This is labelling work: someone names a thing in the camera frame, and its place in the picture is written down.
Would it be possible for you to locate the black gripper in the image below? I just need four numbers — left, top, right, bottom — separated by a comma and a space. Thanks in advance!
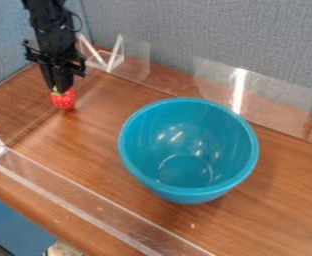
22, 19, 86, 94

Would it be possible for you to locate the red toy strawberry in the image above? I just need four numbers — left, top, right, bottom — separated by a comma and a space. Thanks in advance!
50, 87, 76, 111

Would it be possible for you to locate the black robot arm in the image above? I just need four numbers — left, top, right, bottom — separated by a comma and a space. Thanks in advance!
21, 0, 86, 94

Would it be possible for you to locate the blue plastic bowl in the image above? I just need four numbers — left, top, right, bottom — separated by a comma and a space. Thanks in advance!
118, 97, 260, 204

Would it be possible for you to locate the clear acrylic front barrier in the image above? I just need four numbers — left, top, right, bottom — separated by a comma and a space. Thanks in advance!
0, 138, 216, 256

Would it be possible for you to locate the clear acrylic barrier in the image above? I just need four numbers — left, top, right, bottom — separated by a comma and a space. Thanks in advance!
0, 138, 216, 256
113, 53, 312, 148

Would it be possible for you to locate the clear acrylic back barrier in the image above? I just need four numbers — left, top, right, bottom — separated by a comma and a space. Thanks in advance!
113, 53, 312, 148

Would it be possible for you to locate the clear acrylic corner bracket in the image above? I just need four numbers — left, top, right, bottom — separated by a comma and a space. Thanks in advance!
77, 34, 125, 73

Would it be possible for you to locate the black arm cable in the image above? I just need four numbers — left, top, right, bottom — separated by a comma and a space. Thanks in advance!
62, 6, 84, 33

